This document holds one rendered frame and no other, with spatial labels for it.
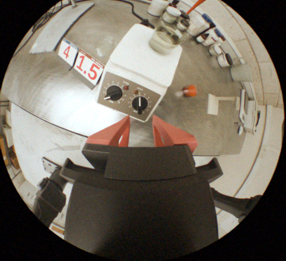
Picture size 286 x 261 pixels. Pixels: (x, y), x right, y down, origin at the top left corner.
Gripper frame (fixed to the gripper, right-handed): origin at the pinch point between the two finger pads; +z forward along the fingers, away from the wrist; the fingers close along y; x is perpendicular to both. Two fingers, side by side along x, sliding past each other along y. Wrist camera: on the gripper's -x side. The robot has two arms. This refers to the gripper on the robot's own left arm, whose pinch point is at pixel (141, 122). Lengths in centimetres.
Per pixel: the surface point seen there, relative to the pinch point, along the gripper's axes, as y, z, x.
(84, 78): 14.5, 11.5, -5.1
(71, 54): 18.2, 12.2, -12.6
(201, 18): -23.1, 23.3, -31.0
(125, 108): 3.3, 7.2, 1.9
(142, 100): -0.2, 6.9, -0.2
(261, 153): -130, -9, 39
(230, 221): -114, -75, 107
